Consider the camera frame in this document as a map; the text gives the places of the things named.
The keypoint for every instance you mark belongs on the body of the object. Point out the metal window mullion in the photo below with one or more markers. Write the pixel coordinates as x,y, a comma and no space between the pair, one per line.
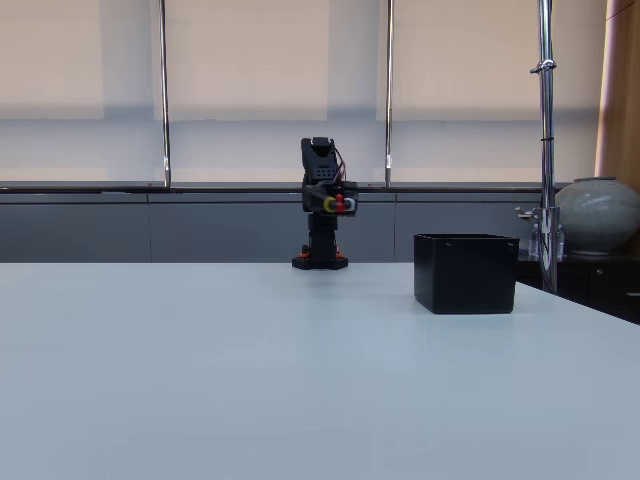
389,100
164,100

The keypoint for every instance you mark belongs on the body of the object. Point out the grey-green round ceramic vase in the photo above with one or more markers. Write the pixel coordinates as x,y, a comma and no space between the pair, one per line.
597,215

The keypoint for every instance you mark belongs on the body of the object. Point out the clear plastic water bottle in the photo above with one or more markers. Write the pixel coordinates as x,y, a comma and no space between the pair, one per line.
560,242
534,242

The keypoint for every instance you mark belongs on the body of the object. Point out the chrome stand pole with clamps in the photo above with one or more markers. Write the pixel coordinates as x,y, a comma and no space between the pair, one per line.
547,150

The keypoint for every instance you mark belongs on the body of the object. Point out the dark sideboard cabinet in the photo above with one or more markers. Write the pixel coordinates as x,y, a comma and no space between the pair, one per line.
600,285

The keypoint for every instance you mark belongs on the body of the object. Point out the black open box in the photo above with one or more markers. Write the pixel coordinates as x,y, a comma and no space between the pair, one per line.
465,275

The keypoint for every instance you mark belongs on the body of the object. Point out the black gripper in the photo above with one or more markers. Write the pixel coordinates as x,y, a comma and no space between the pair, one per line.
320,196

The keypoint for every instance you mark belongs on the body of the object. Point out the beige roller window blind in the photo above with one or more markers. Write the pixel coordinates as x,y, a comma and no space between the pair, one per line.
250,75
75,75
465,75

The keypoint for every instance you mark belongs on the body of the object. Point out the small red object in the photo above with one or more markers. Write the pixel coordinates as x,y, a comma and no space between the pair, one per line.
340,200

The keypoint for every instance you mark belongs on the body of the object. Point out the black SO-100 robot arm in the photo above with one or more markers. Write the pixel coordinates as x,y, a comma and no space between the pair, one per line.
320,165

